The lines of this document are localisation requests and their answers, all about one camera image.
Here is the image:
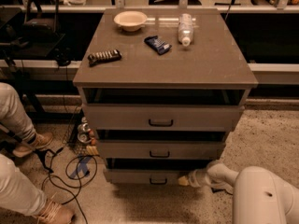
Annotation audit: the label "dark striped snack bar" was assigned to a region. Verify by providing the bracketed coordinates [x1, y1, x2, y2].
[88, 49, 121, 67]

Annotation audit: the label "tan lower shoe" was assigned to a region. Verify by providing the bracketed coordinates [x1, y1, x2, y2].
[35, 199, 75, 224]

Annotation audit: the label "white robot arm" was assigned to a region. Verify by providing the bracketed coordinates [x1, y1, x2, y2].
[178, 161, 299, 224]

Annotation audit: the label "person's leg beige trousers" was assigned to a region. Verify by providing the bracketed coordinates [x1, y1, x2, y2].
[0, 154, 47, 216]
[0, 83, 36, 142]

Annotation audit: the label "black bag on shelf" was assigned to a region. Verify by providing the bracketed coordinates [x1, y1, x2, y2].
[22, 0, 59, 42]

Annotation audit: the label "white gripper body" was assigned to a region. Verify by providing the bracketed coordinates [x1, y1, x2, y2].
[188, 169, 211, 188]

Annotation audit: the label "black floor cable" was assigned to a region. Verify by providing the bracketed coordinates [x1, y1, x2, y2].
[36, 147, 99, 224]

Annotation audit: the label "wire basket with cans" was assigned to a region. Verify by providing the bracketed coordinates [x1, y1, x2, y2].
[63, 107, 99, 156]

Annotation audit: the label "person's upper leg beige trousers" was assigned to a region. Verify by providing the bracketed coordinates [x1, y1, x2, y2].
[0, 83, 36, 142]

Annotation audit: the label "white bowl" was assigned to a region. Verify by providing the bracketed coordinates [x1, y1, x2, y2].
[114, 11, 148, 32]

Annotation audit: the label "grey top drawer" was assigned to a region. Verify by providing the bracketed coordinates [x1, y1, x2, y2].
[81, 88, 245, 133]

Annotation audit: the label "person's lower leg beige trousers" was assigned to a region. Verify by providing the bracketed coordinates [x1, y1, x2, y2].
[0, 154, 47, 216]

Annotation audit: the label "clear plastic water bottle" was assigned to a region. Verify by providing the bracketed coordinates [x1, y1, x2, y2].
[178, 13, 193, 47]

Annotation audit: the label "grey middle drawer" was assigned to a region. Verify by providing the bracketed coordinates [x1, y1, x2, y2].
[97, 130, 226, 160]

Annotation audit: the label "grey drawer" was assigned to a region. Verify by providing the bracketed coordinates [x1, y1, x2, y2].
[81, 88, 245, 133]
[97, 130, 226, 160]
[104, 158, 210, 186]

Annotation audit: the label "tan upper shoe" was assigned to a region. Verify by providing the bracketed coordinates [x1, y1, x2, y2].
[12, 133, 53, 158]

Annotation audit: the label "tan shoe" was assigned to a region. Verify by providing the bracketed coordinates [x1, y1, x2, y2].
[35, 199, 75, 224]
[12, 133, 53, 158]

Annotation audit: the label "grey bottom drawer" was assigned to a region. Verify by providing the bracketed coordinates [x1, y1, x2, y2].
[104, 158, 210, 186]

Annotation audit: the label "grey drawer cabinet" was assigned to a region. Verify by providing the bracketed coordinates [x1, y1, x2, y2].
[72, 7, 259, 173]

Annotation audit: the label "blue snack packet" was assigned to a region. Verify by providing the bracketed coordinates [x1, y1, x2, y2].
[144, 35, 172, 55]

